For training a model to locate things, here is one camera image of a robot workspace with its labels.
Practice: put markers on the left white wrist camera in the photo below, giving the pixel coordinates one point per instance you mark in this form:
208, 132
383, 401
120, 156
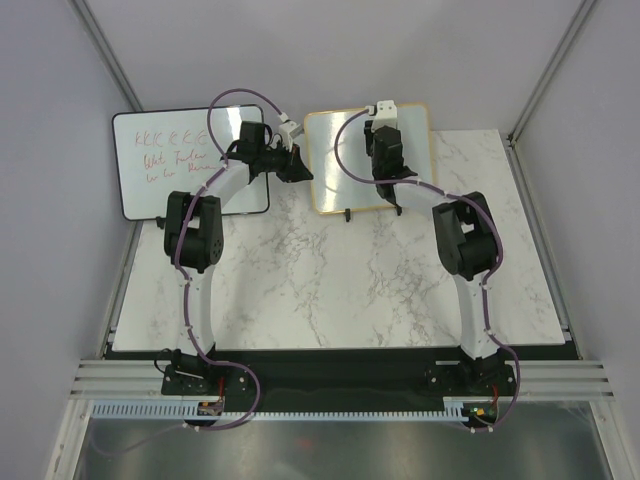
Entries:
289, 130

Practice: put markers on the aluminium rail frame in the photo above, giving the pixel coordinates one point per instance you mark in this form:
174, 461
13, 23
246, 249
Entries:
547, 374

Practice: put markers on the white slotted cable duct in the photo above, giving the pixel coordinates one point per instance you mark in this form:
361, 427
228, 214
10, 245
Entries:
192, 410

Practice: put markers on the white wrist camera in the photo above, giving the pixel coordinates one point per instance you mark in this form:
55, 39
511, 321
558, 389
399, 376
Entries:
384, 114
289, 130

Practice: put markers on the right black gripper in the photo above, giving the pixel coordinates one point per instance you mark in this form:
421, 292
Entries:
368, 135

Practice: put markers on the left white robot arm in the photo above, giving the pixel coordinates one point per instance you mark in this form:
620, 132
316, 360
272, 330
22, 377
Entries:
193, 229

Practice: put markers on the yellow framed whiteboard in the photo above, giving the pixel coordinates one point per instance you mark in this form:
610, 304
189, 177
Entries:
335, 148

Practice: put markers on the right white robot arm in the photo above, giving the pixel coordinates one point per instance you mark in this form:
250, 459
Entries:
468, 243

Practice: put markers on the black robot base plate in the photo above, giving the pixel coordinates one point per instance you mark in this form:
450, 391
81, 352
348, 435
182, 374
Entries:
350, 380

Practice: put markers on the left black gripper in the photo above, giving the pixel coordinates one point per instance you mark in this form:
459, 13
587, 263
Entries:
290, 163

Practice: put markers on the black framed whiteboard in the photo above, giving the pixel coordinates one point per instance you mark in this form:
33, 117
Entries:
159, 152

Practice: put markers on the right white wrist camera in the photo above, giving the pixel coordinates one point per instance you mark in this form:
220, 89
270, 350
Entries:
384, 114

